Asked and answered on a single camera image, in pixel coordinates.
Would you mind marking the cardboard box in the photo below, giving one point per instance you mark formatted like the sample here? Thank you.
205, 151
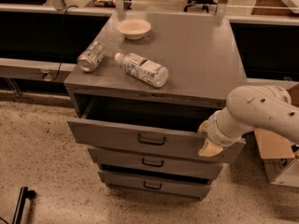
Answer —
277, 135

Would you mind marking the black stand bottom left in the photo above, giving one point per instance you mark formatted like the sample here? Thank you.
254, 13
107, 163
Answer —
25, 194

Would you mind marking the grey middle drawer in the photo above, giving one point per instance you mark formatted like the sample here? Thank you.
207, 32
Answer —
125, 159

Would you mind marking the wooden counter top right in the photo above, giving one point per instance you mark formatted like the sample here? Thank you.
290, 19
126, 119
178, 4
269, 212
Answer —
272, 8

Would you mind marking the grey drawer cabinet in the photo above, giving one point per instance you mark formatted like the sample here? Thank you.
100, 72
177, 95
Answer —
200, 55

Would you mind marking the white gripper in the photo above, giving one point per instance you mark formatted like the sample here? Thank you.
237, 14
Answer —
214, 130

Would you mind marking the clear plastic water bottle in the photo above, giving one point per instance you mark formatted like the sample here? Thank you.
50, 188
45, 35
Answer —
143, 69

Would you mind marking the beige bowl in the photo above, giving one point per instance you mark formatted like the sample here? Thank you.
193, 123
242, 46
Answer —
133, 29

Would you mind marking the black office chair base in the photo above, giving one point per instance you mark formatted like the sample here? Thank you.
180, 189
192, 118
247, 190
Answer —
206, 4

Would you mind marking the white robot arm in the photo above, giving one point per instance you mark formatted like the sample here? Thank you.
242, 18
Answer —
247, 108

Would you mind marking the silver can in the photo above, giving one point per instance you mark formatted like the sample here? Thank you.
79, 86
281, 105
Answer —
89, 59

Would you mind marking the grey top drawer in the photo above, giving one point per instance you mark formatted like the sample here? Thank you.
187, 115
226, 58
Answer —
163, 129

